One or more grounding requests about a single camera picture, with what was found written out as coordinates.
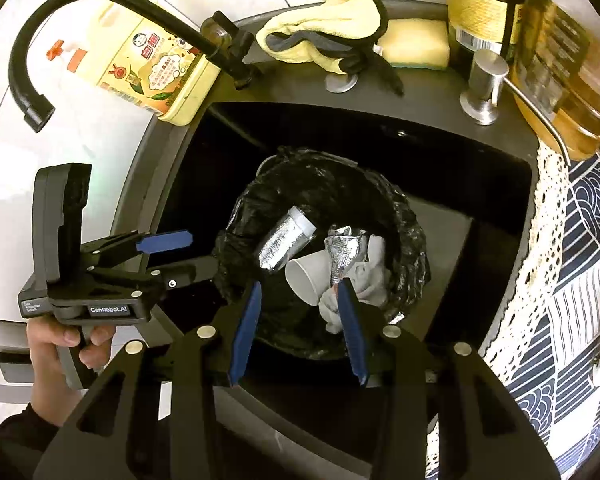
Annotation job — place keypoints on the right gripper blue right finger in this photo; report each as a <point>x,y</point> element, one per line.
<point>350,311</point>

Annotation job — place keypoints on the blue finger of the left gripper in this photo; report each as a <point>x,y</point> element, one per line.
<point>164,242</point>

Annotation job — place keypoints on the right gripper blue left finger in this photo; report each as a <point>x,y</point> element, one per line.
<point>244,334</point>

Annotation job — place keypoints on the white tissue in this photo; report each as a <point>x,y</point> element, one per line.
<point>370,282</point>

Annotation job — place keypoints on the white paper cup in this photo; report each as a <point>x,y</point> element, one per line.
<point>309,276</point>

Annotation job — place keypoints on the silver foil bag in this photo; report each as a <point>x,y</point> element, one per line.
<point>290,235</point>

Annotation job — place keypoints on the person's left forearm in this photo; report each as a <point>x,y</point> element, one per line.
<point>24,438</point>

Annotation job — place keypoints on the black trash bin with bag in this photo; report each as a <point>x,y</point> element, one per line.
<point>329,190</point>

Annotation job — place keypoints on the dark kitchen sink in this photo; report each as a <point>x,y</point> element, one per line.
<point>470,188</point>

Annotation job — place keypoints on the yellow dish soap bottle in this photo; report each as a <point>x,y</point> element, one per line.
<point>119,51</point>

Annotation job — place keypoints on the blue patterned tablecloth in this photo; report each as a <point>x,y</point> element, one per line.
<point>547,347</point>

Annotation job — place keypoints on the black curved faucet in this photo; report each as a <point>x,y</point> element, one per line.
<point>221,41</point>

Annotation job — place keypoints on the yellow cleaning cloth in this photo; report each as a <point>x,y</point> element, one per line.
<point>340,36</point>

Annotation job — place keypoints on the yellow sponge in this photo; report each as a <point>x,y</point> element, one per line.
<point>416,43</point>

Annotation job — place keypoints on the large cooking oil jug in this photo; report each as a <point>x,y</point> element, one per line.
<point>557,65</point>

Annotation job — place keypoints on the green yellow label bottle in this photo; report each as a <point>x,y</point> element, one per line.
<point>493,25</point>

